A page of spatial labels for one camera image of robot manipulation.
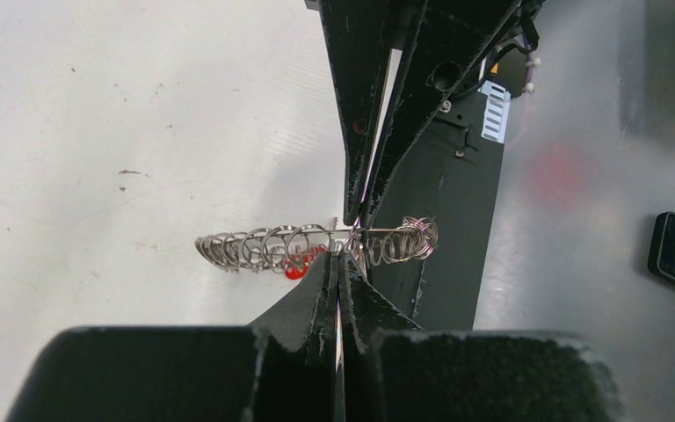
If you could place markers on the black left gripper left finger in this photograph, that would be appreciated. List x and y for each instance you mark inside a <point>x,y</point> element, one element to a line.
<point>280,367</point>

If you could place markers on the white slotted cable duct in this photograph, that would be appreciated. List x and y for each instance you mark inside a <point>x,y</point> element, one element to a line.
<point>495,112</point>

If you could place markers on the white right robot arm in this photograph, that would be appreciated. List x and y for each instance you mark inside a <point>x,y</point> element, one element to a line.
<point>394,63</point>

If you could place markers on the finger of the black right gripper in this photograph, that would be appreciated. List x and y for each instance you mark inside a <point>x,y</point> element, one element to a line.
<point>358,37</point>
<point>446,41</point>

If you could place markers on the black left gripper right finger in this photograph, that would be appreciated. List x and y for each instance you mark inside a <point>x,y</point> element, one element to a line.
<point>397,371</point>

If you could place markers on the red key tag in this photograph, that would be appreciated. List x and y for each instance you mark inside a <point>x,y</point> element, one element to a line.
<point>299,263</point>

